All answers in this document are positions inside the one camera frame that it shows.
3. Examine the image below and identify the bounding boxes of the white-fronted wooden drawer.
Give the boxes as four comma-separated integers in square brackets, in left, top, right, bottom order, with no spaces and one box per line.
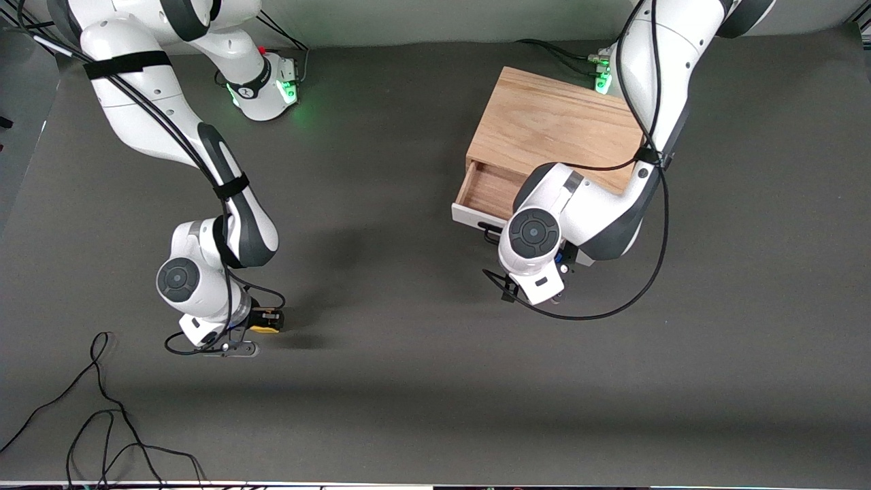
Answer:
[451,161,530,236]

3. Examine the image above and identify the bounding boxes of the wooden drawer cabinet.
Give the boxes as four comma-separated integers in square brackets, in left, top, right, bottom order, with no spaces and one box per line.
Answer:
[466,66,648,199]

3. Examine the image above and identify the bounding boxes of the loose black cable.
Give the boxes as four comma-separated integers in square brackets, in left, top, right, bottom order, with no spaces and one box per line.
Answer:
[0,331,166,488]
[65,410,206,488]

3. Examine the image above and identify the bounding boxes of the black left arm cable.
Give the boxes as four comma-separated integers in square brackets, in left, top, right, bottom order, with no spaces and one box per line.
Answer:
[482,0,672,321]

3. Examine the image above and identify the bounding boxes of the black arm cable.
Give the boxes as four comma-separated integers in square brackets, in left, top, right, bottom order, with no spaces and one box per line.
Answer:
[482,0,672,321]
[19,0,287,356]

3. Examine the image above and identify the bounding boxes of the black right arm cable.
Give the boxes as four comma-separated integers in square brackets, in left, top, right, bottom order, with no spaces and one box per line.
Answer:
[19,0,287,356]

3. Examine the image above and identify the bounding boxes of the black left base cables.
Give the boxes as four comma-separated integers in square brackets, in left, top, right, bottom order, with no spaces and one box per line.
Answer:
[514,38,613,77]

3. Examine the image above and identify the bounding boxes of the black base cables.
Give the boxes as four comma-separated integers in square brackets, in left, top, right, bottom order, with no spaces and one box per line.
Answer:
[514,38,613,77]
[255,12,311,88]

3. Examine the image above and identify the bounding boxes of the black right base cables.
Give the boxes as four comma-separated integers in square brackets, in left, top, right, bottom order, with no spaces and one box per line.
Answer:
[255,12,311,88]

